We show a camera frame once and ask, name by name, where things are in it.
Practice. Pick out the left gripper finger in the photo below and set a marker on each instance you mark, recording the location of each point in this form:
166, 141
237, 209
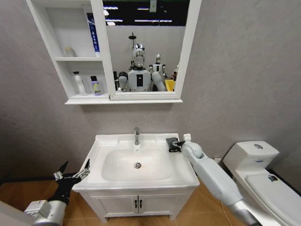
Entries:
83, 175
61, 170

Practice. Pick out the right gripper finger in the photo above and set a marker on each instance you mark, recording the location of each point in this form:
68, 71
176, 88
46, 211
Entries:
175, 149
174, 142

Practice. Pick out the dark grey towel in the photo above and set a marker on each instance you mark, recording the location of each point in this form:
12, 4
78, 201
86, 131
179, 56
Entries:
169, 141

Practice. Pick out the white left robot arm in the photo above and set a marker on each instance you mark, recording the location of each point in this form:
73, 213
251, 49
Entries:
42, 212

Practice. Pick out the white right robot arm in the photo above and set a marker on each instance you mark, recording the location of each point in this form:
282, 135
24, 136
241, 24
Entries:
211, 174

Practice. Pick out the white ceramic washbasin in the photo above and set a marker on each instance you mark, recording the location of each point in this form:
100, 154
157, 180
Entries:
105, 146

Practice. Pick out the white vanity cabinet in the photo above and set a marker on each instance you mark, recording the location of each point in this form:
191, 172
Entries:
113, 204

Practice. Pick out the chrome faucet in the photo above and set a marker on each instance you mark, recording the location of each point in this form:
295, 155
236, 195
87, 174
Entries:
136, 136

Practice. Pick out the chrome basin drain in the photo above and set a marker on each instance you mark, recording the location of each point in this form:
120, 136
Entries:
137, 165

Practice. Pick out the white toilet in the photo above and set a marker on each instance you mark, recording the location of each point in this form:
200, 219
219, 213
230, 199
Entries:
249, 157

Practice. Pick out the chrome toilet flush button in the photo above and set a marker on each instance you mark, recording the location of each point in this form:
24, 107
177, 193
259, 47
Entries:
258, 146

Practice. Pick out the white bottle black cap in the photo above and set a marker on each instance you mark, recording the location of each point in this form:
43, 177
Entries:
80, 84

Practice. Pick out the purple bottle black cap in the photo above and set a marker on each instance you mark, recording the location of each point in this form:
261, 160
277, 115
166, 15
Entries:
96, 88

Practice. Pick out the dark sticker on toilet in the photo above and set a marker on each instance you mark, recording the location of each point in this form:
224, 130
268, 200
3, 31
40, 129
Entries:
272, 178

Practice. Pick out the white toilet lid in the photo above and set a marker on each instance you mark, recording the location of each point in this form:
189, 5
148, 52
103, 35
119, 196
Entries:
277, 197

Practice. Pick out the small cream jar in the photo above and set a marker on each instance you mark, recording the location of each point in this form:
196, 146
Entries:
69, 52

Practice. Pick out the blue toothpaste box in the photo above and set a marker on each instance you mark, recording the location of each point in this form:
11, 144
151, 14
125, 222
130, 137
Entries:
94, 35

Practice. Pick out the white wall cabinet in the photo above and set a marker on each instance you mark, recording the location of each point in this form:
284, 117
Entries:
58, 94

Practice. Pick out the wall cabinet mirror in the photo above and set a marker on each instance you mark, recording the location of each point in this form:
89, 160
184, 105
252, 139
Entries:
145, 35

